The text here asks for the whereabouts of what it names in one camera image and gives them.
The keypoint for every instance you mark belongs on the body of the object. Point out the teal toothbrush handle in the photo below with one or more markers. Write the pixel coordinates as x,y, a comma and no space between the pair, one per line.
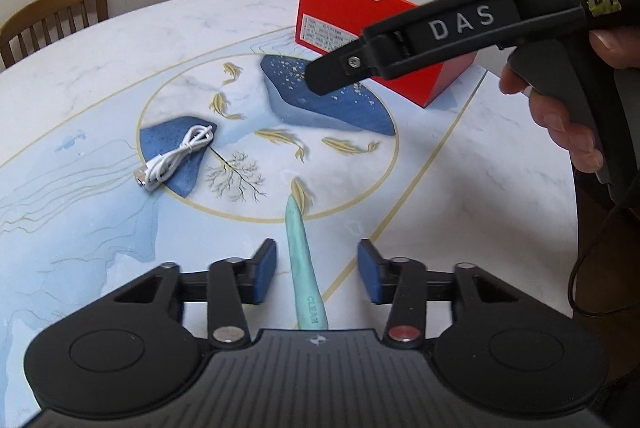
309,306

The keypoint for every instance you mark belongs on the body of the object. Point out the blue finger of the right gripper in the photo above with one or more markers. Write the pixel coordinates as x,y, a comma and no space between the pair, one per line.
348,64

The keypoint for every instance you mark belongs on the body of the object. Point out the wooden chair behind table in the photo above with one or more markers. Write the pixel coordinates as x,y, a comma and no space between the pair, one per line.
43,22

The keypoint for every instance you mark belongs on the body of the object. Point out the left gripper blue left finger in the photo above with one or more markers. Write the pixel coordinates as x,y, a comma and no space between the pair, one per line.
257,273

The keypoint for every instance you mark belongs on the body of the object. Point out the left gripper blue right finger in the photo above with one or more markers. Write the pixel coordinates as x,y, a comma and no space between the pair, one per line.
379,276

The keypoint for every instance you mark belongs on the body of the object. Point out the person's right hand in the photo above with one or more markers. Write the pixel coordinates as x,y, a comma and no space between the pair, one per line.
586,95

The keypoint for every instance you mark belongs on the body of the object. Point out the red cardboard shoe box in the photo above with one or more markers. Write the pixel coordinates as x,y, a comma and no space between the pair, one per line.
325,25

